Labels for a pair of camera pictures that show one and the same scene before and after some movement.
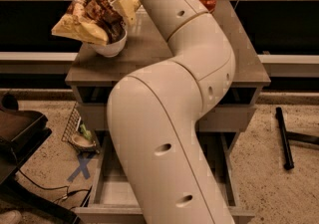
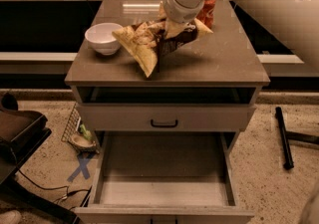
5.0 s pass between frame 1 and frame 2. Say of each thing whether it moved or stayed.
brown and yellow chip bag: moved
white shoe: stayed
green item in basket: stayed
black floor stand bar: stayed
